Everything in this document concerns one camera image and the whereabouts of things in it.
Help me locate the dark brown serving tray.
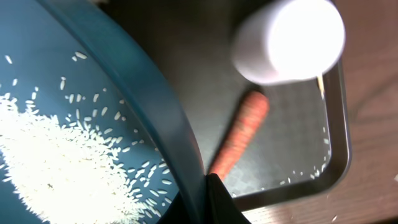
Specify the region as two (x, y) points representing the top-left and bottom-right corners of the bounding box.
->
(102, 0), (350, 211)

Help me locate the wooden chopstick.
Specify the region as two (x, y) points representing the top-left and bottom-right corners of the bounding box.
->
(317, 75), (325, 100)

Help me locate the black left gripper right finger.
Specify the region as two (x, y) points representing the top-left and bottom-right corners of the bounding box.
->
(206, 174), (250, 224)

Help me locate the pink plastic cup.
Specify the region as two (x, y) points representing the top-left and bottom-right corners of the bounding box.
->
(231, 0), (346, 85)

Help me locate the large dark blue plate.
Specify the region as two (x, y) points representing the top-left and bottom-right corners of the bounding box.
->
(1, 1), (206, 223)

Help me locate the orange carrot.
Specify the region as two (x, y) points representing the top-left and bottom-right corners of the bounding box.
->
(208, 91), (270, 180)

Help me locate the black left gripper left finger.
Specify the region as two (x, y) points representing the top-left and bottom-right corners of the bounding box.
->
(157, 193), (182, 224)

